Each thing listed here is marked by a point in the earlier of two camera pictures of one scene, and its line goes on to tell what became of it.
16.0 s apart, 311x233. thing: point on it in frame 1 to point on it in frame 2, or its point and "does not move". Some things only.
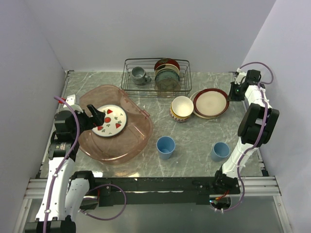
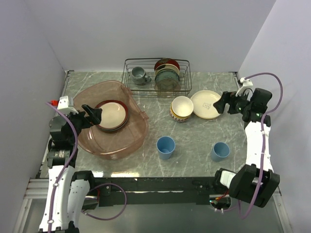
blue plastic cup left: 165,145 does not move
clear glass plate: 167,84 does not move
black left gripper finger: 98,119 does not move
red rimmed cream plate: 211,102 to 114,115
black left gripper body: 84,122 does not move
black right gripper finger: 229,98 to 219,106
